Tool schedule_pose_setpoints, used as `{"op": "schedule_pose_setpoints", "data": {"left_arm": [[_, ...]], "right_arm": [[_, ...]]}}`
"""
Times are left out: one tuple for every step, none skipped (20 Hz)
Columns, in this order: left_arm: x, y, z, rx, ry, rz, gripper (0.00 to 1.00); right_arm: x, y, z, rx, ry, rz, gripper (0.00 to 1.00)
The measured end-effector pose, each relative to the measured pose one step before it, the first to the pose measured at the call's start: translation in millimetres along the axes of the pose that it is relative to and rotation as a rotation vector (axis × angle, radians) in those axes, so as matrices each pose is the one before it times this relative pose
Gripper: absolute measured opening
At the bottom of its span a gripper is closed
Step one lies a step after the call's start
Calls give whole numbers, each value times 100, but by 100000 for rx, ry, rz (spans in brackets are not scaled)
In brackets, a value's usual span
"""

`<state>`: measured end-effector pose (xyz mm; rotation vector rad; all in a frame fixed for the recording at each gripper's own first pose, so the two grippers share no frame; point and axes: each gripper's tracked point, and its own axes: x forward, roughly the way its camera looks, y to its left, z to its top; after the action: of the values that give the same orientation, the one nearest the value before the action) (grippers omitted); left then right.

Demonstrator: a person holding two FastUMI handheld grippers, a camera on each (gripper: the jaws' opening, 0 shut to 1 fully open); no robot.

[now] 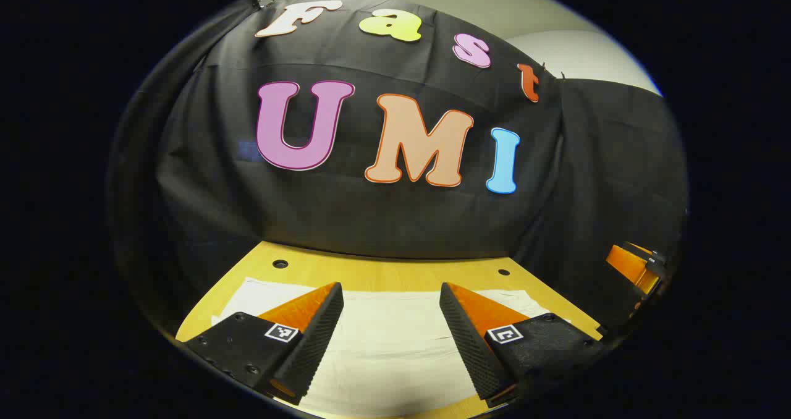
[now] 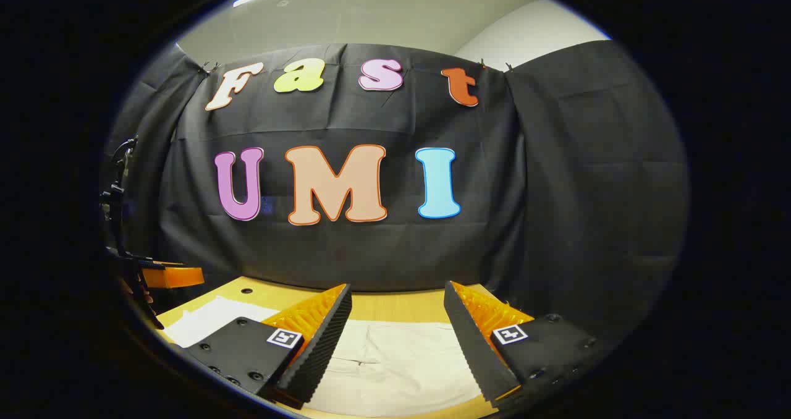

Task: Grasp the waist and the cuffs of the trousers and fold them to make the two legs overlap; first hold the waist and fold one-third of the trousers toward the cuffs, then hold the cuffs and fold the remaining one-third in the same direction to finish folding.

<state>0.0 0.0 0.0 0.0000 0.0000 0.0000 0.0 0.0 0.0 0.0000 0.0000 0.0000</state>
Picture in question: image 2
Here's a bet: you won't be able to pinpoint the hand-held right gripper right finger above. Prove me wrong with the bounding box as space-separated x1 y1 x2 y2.
444 281 603 410

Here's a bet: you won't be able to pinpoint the black backdrop cloth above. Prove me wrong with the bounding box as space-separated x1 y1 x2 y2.
102 39 690 345

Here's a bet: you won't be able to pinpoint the white jeans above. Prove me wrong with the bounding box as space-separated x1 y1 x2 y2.
162 295 484 418

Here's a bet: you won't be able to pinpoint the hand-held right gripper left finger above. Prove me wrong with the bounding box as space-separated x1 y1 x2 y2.
184 283 353 410

